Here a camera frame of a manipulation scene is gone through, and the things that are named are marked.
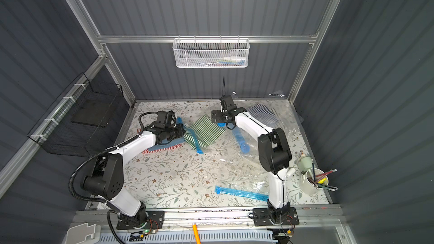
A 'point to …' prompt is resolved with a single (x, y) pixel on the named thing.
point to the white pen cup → (311, 182)
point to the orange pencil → (196, 234)
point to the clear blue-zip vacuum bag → (255, 189)
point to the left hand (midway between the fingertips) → (187, 131)
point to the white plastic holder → (83, 234)
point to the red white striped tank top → (179, 145)
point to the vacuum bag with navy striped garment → (282, 116)
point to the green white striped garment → (203, 133)
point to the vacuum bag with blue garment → (247, 143)
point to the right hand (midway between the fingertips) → (221, 115)
